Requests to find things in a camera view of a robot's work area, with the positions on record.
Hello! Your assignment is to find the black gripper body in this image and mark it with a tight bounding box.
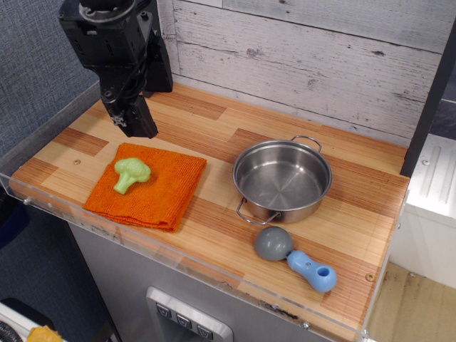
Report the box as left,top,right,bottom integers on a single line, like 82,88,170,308
58,1,173,98

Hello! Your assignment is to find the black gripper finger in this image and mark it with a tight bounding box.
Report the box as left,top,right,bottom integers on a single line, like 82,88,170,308
101,93,158,138
142,90,155,98

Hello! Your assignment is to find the silver metal bowl with handles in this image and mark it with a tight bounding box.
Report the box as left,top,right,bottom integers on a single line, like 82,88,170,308
232,135,333,226

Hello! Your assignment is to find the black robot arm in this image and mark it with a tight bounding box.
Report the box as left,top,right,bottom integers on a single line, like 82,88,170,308
58,1,173,138

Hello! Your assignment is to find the orange folded cloth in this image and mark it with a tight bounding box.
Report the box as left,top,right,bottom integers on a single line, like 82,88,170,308
83,143,207,232

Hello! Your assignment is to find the green toy broccoli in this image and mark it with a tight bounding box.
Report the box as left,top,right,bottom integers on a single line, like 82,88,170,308
113,157,151,195

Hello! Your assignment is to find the blue grey toy scoop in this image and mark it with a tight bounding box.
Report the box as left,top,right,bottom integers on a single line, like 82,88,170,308
254,227,338,293

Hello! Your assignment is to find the silver control panel with buttons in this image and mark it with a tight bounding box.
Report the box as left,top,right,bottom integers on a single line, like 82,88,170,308
146,286,234,341

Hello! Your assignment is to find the yellow object bottom left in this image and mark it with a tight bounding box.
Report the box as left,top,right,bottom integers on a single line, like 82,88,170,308
26,326,63,342

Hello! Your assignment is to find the clear acrylic guard rail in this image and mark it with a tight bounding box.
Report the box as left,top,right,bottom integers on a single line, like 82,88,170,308
1,85,409,341

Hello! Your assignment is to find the white aluminium frame block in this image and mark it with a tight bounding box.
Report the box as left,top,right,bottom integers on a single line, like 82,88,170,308
406,134,455,219

